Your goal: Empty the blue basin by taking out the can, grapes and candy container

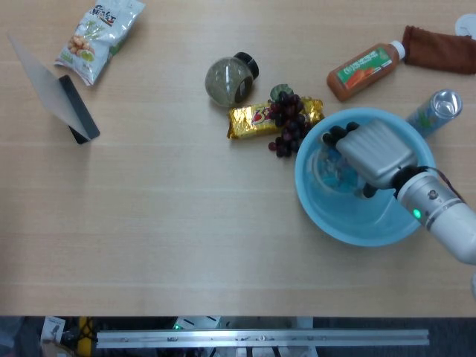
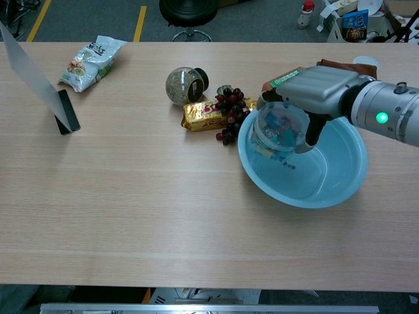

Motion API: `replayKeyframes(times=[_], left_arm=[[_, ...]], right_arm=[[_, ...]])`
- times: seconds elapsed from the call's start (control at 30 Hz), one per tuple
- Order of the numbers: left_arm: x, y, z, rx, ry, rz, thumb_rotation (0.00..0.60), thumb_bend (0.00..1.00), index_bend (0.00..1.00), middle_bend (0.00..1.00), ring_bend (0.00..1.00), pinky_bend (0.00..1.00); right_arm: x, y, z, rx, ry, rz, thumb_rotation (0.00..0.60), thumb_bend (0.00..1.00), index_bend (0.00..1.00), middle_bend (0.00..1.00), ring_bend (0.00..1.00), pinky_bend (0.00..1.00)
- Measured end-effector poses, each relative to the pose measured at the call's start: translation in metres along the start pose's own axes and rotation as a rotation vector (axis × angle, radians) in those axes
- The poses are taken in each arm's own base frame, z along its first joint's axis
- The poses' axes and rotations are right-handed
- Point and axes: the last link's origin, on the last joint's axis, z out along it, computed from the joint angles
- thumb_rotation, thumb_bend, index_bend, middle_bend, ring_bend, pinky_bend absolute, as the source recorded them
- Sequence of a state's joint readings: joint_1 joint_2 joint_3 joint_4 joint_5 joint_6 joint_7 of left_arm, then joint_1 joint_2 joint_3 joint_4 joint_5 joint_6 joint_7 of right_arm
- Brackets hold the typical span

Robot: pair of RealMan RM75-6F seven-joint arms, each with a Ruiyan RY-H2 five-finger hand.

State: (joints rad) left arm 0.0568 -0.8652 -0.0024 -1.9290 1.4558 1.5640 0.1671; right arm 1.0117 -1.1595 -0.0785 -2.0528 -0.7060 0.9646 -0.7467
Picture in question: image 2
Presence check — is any orange juice bottle white cap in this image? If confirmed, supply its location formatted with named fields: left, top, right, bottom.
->
left=261, top=67, right=307, bottom=93

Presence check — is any dark purple grape bunch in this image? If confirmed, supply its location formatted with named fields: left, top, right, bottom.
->
left=215, top=84, right=251, bottom=147

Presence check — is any gold biscuit packet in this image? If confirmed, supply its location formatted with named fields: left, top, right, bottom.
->
left=181, top=97, right=258, bottom=132

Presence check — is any white green snack bag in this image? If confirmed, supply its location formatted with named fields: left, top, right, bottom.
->
left=58, top=35, right=128, bottom=94

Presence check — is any black round stool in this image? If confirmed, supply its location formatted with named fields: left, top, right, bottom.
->
left=158, top=0, right=219, bottom=43

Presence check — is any aluminium rail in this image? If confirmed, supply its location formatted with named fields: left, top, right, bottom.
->
left=39, top=303, right=380, bottom=314

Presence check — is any black tripod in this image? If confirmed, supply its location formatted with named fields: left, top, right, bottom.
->
left=386, top=9, right=419, bottom=43

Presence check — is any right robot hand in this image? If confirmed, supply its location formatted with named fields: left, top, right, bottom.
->
left=260, top=66, right=361, bottom=154

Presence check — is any white round disc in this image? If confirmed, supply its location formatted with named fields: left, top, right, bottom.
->
left=352, top=55, right=380, bottom=71

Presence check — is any blue plastic bowl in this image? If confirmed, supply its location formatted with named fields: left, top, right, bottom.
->
left=237, top=107, right=370, bottom=209

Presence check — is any red white bottle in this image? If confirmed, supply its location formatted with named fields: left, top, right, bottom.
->
left=297, top=0, right=316, bottom=29

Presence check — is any brown cloth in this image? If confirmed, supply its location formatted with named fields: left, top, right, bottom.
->
left=316, top=58, right=378, bottom=81

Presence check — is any round glass jar black lid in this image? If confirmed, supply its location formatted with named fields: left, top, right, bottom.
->
left=164, top=66, right=210, bottom=106

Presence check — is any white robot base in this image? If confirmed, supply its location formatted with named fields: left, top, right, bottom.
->
left=149, top=287, right=263, bottom=305

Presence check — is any black panel stand base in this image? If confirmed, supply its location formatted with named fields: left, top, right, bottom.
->
left=54, top=89, right=81, bottom=136

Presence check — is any white crate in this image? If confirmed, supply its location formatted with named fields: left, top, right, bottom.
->
left=326, top=14, right=395, bottom=43

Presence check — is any blue snack bag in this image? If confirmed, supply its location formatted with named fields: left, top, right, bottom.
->
left=342, top=9, right=370, bottom=42

